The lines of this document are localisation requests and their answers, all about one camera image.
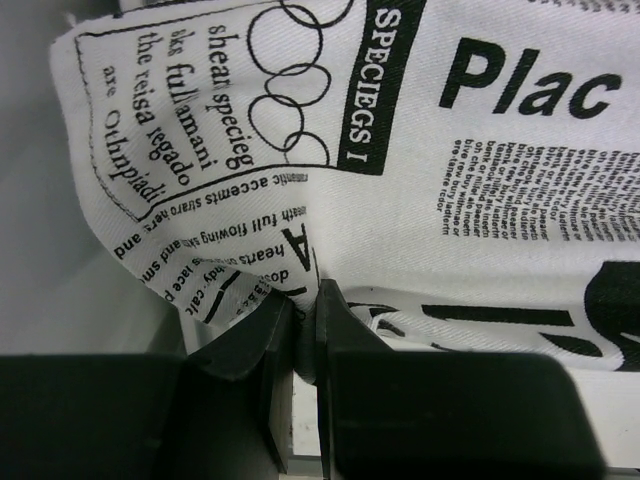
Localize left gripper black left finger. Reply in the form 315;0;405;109
1;294;293;479

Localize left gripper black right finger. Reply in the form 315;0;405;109
315;280;606;479

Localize newspaper print trousers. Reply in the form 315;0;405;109
50;1;639;372

